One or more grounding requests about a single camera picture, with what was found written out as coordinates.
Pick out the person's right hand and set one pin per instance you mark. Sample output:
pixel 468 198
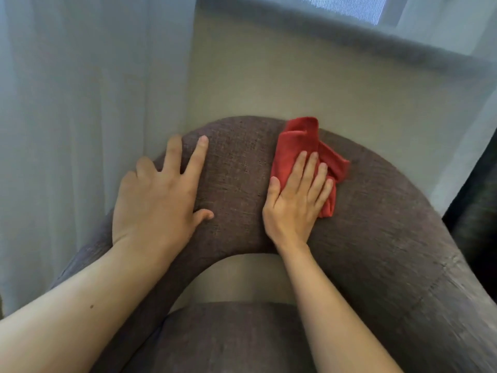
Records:
pixel 295 209

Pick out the person's left hand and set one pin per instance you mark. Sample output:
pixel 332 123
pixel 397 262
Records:
pixel 155 209

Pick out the person's left middle finger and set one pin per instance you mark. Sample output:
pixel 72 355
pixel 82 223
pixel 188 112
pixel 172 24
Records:
pixel 172 151

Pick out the person's right middle finger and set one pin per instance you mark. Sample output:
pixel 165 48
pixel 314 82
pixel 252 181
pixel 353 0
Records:
pixel 310 170

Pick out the person's right little finger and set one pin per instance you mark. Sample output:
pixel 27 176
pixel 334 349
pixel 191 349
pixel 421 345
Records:
pixel 327 192

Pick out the person's left thumb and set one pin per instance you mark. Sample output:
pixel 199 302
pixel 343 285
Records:
pixel 204 218

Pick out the person's right thumb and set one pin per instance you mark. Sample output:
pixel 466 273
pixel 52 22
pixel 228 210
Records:
pixel 274 192

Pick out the red cleaning cloth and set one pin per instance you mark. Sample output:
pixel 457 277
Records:
pixel 299 141

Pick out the person's left forearm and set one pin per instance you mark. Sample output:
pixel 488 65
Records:
pixel 85 306

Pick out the person's right forearm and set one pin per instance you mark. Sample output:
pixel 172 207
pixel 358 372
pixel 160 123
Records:
pixel 334 314

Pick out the grey-brown fabric armchair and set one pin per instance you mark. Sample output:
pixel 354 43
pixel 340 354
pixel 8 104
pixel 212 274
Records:
pixel 388 248

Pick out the sheer white curtain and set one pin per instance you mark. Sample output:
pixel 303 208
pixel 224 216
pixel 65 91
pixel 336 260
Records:
pixel 77 112

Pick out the grey-brown seat cushion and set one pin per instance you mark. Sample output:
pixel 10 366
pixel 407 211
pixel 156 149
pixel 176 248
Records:
pixel 233 337

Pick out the window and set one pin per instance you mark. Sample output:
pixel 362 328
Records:
pixel 349 5

